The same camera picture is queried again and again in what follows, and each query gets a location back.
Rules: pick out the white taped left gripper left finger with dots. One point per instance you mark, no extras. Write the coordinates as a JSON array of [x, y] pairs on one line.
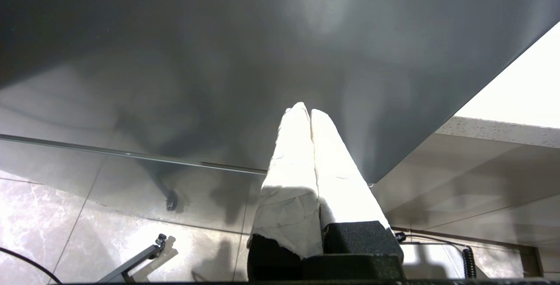
[[288, 167]]

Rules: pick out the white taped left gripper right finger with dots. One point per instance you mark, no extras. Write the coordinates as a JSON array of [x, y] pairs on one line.
[[341, 180]]

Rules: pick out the beige base cabinet front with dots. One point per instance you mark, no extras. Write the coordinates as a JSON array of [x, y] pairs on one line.
[[481, 180]]

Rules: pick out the grey metal stand leg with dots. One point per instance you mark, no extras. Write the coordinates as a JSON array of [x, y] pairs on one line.
[[135, 261]]

